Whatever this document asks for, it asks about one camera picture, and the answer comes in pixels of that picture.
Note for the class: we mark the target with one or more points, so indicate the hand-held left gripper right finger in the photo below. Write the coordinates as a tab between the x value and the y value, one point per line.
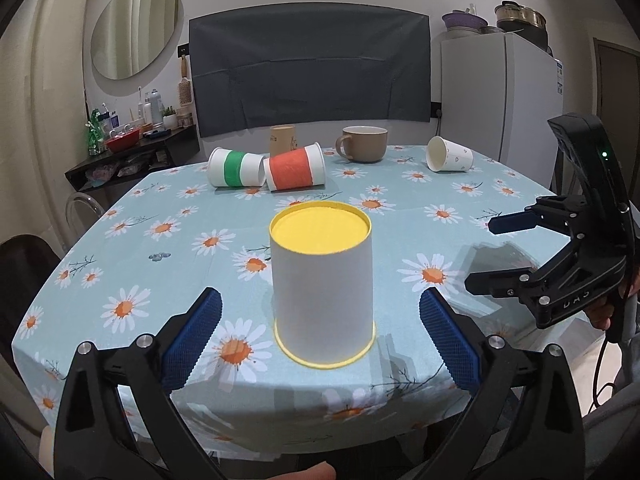
450	345

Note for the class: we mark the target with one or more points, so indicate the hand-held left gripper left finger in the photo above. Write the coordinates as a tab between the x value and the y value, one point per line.
192	345

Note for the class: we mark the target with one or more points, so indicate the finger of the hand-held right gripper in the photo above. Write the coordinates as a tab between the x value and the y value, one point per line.
515	221
500	284

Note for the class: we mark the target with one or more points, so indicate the white cup with yellow rim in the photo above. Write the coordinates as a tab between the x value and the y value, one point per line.
322	300

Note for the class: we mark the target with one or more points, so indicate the white printed paper cup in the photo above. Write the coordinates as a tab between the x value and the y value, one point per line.
452	156

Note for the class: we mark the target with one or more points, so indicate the green striped paper cup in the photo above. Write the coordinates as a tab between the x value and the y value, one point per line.
235	167

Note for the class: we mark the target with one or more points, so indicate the orange paper cup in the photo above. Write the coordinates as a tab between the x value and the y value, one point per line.
295	169

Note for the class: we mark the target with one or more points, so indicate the brown cardboard cup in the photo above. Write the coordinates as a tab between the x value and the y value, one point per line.
283	140

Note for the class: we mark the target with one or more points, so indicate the person's right hand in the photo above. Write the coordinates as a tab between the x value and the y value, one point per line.
599	316

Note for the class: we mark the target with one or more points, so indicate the brown door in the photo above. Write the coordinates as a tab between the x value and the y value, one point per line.
617	85

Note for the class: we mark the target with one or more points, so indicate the daisy print tablecloth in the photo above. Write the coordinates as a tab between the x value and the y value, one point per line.
150	240

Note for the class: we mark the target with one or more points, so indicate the white refrigerator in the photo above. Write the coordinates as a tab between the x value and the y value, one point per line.
480	95

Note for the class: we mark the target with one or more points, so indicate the beige ceramic mug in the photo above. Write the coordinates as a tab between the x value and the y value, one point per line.
367	146

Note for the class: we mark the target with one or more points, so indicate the dark cooking pot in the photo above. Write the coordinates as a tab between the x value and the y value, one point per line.
536	40

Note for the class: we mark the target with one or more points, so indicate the clear plastic chair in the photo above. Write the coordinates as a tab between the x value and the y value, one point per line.
82	210

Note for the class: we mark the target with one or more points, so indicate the dark chair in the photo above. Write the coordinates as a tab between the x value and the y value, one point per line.
25	280

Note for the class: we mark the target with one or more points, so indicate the metal steamer pot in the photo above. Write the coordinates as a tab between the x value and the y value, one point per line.
520	15

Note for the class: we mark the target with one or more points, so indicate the dark side table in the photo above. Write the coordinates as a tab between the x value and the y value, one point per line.
170	147

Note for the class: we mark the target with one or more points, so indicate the purple plastic basin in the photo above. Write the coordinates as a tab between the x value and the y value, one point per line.
464	22

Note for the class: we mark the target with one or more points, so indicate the red bowl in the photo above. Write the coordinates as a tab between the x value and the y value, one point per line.
122	141

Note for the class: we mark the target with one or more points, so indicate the small potted plant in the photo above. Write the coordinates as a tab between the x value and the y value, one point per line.
170	119

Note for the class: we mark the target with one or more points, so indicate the green bottle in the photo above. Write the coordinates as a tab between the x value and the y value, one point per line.
95	135

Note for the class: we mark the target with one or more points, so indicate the white spray bottle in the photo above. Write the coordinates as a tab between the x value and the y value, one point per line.
156	110

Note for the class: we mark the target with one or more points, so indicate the wooden hairbrush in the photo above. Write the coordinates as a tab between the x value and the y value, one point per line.
185	90

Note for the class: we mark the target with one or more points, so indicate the black wall socket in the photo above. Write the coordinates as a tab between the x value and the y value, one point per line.
436	111

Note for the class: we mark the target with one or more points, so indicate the dark grey wall cloth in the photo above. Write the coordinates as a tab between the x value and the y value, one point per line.
310	70

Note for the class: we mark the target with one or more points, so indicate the oval wall mirror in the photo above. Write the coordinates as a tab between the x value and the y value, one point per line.
135	27

